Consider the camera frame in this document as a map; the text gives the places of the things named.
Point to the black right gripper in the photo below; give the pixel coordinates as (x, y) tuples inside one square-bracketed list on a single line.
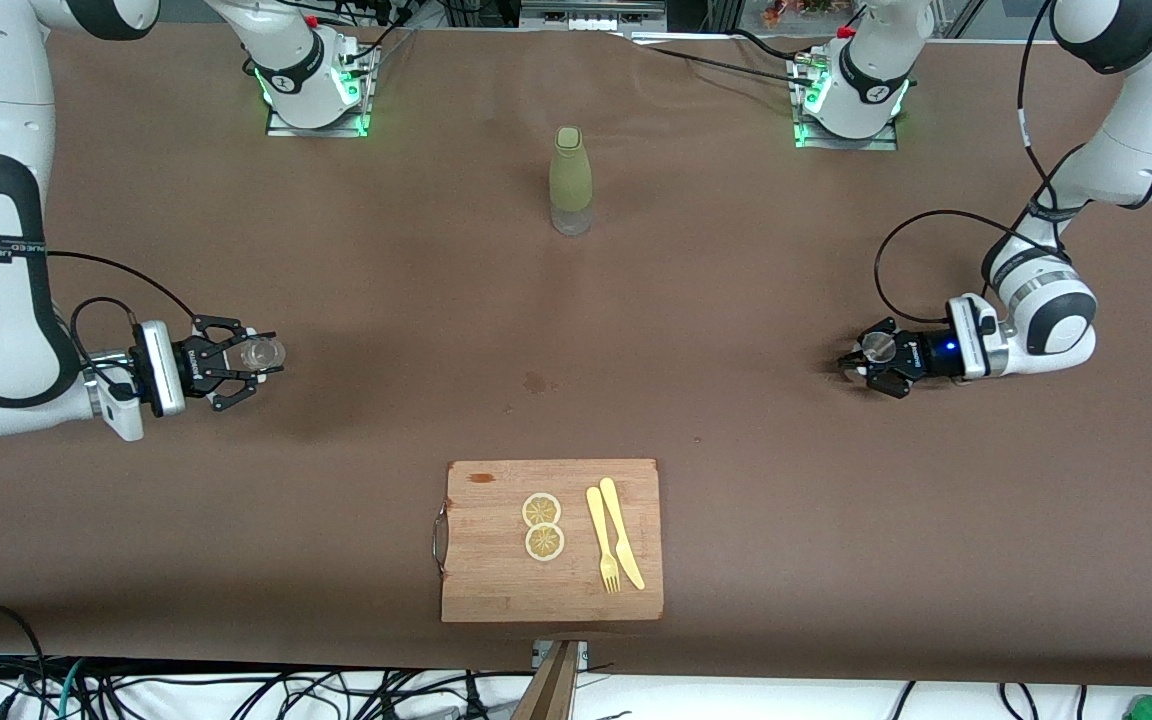
[(187, 367)]

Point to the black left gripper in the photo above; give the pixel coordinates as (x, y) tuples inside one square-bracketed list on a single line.
[(921, 357)]

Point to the steel double jigger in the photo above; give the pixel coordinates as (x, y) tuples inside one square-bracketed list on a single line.
[(876, 346)]

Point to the clear glass beaker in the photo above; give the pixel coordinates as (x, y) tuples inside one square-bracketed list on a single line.
[(261, 353)]

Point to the yellow plastic knife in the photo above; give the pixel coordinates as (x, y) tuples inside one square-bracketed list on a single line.
[(616, 520)]

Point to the yellow plastic fork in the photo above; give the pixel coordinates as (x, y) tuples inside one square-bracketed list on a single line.
[(598, 525)]

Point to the wooden cutting board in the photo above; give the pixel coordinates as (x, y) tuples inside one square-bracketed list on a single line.
[(496, 570)]

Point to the lemon slice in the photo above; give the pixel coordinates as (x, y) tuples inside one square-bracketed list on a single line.
[(545, 543), (541, 510)]

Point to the green sleeved glass bottle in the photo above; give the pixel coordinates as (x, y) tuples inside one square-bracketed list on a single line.
[(570, 175)]

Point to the grey power strip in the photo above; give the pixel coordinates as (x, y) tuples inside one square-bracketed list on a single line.
[(591, 14)]

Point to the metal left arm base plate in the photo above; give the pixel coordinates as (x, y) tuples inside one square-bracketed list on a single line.
[(846, 144)]

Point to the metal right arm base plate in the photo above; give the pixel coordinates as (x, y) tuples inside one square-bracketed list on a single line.
[(316, 131)]

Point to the metal post bracket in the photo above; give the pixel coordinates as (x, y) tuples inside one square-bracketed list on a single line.
[(539, 652)]

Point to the wooden camera post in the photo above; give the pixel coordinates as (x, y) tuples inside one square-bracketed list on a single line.
[(551, 690)]

